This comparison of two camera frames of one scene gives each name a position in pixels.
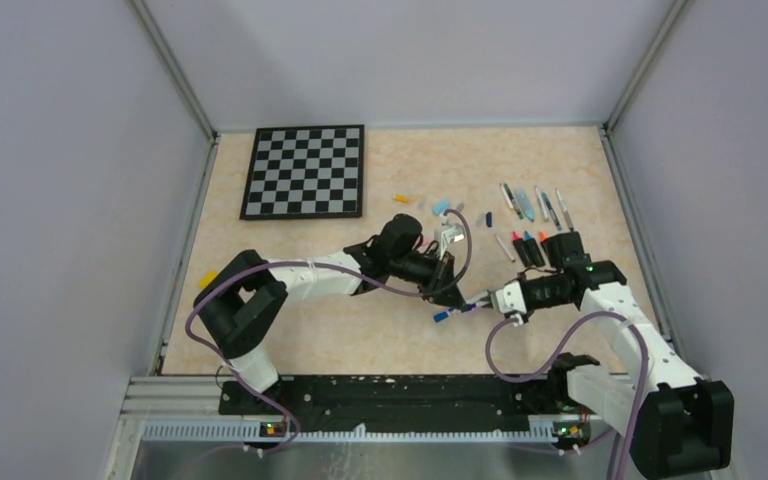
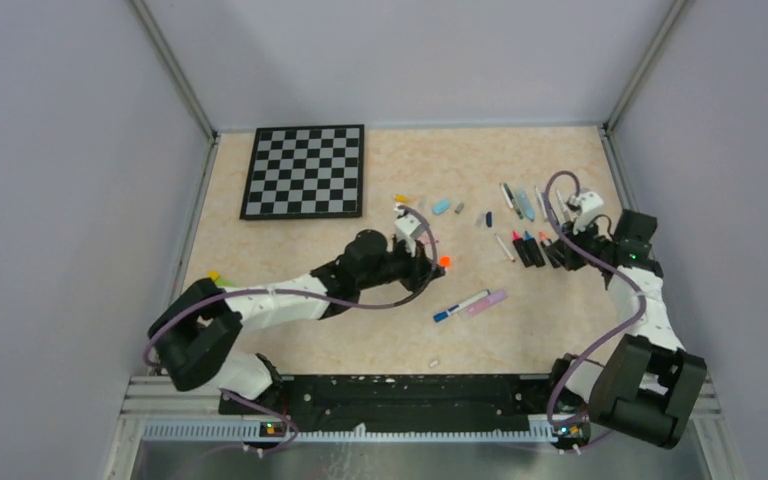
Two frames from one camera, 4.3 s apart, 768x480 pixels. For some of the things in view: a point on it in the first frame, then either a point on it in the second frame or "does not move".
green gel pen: (513, 202) does not move
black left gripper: (443, 290) → (422, 271)
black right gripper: (489, 301) → (564, 253)
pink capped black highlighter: (521, 249) does not move
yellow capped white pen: (506, 198) does not move
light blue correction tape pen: (526, 206) does not move
